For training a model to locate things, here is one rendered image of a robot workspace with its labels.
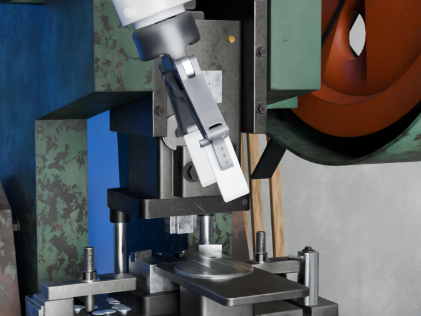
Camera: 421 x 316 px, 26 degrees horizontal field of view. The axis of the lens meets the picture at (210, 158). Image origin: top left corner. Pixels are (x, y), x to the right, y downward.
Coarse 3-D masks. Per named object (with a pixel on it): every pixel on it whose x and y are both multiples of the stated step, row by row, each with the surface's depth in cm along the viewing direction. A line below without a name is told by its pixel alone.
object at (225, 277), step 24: (168, 264) 147; (192, 264) 145; (216, 264) 145; (240, 264) 145; (192, 288) 134; (216, 288) 130; (240, 288) 130; (264, 288) 130; (288, 288) 130; (192, 312) 139; (216, 312) 137; (240, 312) 139
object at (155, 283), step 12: (180, 252) 157; (192, 252) 157; (204, 252) 157; (216, 252) 157; (132, 264) 153; (144, 264) 148; (156, 264) 147; (144, 276) 148; (156, 276) 147; (144, 288) 149; (156, 288) 147; (168, 288) 148
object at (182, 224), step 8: (176, 216) 151; (184, 216) 151; (192, 216) 152; (168, 224) 152; (176, 224) 151; (184, 224) 151; (192, 224) 152; (168, 232) 152; (176, 232) 151; (184, 232) 151; (192, 232) 152
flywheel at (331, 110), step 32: (352, 0) 168; (384, 0) 160; (416, 0) 153; (384, 32) 160; (416, 32) 153; (352, 64) 169; (384, 64) 161; (416, 64) 148; (320, 96) 174; (352, 96) 169; (384, 96) 156; (416, 96) 148; (320, 128) 173; (352, 128) 164; (384, 128) 156
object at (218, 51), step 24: (216, 24) 144; (240, 24) 146; (192, 48) 143; (216, 48) 145; (240, 48) 147; (216, 72) 145; (240, 72) 147; (168, 96) 141; (216, 96) 145; (240, 96) 147; (168, 120) 140; (240, 120) 148; (144, 144) 146; (168, 144) 141; (240, 144) 148; (144, 168) 147; (168, 168) 142; (192, 168) 139; (144, 192) 147; (168, 192) 143; (192, 192) 141; (216, 192) 143
